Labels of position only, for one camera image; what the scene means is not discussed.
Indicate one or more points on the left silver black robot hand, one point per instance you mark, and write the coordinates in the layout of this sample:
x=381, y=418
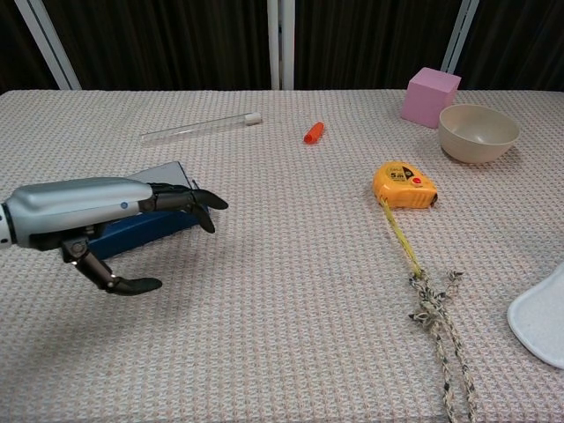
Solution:
x=70, y=207

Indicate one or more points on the blue glasses case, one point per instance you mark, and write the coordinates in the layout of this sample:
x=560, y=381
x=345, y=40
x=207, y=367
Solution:
x=141, y=229

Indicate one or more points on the clear glass test tube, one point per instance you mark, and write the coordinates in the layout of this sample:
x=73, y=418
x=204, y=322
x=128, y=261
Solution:
x=198, y=128

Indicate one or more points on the black pleated curtain panel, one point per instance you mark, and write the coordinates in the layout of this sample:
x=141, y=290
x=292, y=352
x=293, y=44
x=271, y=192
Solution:
x=167, y=44
x=365, y=39
x=515, y=39
x=17, y=48

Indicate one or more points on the pink woven tablecloth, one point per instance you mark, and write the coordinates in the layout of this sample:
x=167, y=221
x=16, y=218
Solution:
x=282, y=308

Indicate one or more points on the small orange plastic cap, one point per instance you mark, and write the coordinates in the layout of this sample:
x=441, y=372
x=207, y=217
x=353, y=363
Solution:
x=313, y=133

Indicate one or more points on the yellow tape measure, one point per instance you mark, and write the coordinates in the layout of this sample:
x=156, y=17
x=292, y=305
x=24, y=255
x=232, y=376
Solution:
x=403, y=189

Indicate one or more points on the pink foam cube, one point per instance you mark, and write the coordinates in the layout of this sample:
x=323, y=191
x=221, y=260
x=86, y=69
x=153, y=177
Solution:
x=429, y=97

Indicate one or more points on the beige round bowl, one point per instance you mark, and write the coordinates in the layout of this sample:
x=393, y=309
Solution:
x=478, y=136

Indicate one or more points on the white disposable slipper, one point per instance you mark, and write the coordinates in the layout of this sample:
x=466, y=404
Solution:
x=542, y=321

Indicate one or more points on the white metal frame post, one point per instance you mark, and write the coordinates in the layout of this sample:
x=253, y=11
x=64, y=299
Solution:
x=48, y=44
x=458, y=35
x=280, y=44

